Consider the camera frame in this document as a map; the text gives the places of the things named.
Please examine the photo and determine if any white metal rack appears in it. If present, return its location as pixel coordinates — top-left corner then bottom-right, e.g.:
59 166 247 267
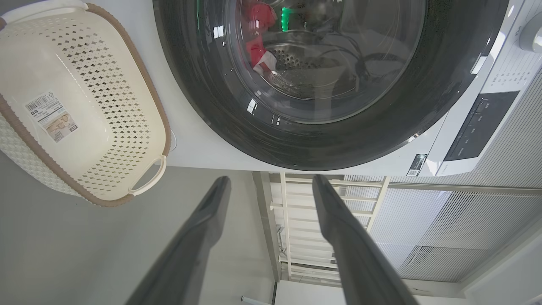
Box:
252 171 390 288

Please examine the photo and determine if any round black glass washer door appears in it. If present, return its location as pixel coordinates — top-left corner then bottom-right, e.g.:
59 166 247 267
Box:
152 0 511 172

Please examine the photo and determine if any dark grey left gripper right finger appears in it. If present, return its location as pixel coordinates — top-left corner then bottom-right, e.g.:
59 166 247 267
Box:
312 174 420 305

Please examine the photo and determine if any cream perforated laundry basket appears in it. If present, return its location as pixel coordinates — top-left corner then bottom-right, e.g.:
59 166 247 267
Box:
0 0 172 208

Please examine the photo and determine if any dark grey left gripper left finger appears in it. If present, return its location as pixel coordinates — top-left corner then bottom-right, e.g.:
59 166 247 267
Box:
125 176 232 305

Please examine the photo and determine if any white front-load washing machine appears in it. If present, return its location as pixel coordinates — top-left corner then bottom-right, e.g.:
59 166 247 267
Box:
85 0 542 177

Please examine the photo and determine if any red and white garment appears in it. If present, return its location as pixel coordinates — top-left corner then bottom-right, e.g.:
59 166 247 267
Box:
241 0 278 75

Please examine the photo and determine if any grey control dial knob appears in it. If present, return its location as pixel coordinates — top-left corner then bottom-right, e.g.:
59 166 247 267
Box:
517 12 542 53

